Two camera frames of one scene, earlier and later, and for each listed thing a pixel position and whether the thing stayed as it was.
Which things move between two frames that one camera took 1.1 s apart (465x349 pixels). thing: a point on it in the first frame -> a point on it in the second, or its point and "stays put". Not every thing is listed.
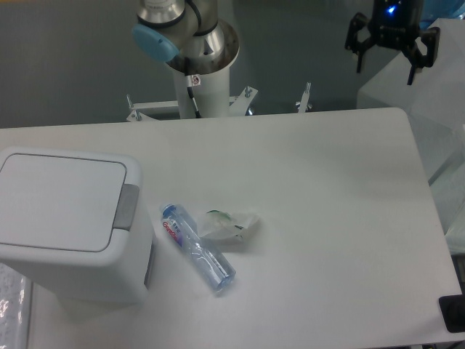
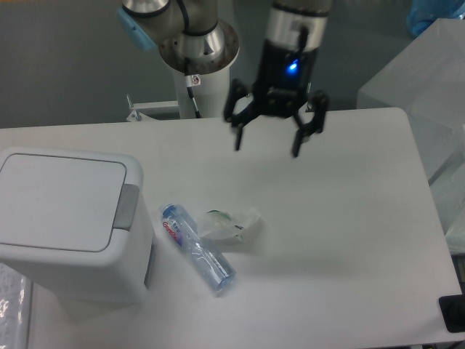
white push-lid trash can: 77,222 stays put
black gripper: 395,24 -> 283,78
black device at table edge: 453,308 stays put
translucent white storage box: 434,102 stays put
